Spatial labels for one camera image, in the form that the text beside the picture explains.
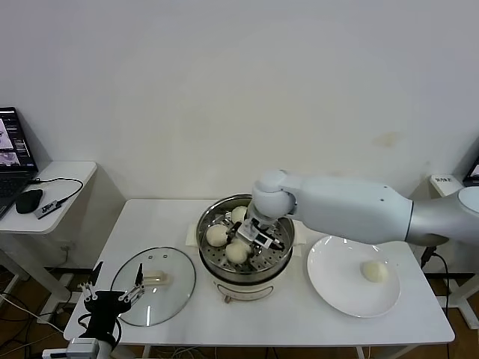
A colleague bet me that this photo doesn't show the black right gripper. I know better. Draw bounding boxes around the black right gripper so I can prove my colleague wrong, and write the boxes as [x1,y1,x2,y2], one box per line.
[223,220,286,259]

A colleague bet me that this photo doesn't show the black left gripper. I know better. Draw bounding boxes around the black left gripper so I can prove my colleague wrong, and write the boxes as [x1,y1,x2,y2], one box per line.
[76,260,147,338]

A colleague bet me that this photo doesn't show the perforated steel steamer basket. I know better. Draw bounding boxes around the perforated steel steamer basket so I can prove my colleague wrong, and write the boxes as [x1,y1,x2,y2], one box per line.
[196,193,295,280]

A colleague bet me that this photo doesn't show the cream electric cooker pot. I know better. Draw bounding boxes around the cream electric cooker pot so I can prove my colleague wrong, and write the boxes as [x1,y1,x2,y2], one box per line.
[185,222,306,304]

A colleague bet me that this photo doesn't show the round glass lid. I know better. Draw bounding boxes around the round glass lid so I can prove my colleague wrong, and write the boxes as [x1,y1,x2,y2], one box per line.
[111,246,197,328]

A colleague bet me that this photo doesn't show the white round plate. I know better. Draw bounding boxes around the white round plate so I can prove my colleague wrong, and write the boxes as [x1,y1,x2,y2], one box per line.
[307,234,401,319]

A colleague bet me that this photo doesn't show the grey usb hub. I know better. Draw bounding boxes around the grey usb hub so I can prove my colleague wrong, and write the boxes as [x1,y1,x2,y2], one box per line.
[32,200,64,221]

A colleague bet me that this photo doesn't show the black computer mouse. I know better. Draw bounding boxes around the black computer mouse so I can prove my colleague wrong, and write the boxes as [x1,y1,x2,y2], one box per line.
[15,189,44,215]

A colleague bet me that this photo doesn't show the white side desk with mouse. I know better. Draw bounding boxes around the white side desk with mouse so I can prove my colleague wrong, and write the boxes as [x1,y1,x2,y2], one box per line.
[0,161,99,318]

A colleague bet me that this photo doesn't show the black laptop with lit screen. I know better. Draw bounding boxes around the black laptop with lit screen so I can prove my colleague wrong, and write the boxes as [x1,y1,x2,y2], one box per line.
[0,107,40,220]

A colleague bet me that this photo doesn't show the white side desk with label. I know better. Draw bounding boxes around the white side desk with label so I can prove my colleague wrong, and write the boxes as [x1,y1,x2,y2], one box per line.
[421,174,479,330]

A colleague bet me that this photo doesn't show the dark laptop showing only edge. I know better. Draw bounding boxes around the dark laptop showing only edge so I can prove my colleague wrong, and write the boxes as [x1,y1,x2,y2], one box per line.
[461,151,479,187]

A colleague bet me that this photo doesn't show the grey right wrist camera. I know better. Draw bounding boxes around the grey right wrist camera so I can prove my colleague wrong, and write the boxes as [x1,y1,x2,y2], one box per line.
[234,220,273,250]

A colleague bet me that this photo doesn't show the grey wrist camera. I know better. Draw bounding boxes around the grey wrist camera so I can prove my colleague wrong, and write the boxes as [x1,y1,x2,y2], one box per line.
[41,336,102,359]
[234,220,273,250]

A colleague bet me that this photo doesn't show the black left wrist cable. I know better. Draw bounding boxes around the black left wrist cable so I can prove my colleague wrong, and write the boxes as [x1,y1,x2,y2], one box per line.
[76,313,123,347]

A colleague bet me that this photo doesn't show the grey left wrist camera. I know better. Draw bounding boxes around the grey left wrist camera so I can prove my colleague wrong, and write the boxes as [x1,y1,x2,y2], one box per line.
[41,336,102,359]

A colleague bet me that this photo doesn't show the white floor cable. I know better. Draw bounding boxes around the white floor cable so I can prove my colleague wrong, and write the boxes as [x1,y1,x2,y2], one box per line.
[0,293,67,334]

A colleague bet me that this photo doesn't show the thin black hub cable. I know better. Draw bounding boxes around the thin black hub cable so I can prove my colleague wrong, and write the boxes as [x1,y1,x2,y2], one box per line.
[29,178,84,206]

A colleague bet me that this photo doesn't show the white cables under table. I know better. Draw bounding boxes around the white cables under table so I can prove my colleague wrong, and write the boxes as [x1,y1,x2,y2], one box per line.
[164,346,211,359]

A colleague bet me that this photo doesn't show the black floor cable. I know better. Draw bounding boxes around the black floor cable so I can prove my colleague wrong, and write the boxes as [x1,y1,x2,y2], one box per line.
[0,291,38,359]

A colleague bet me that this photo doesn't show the black power adapter cable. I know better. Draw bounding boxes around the black power adapter cable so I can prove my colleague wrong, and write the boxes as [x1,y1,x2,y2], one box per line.
[419,245,450,310]

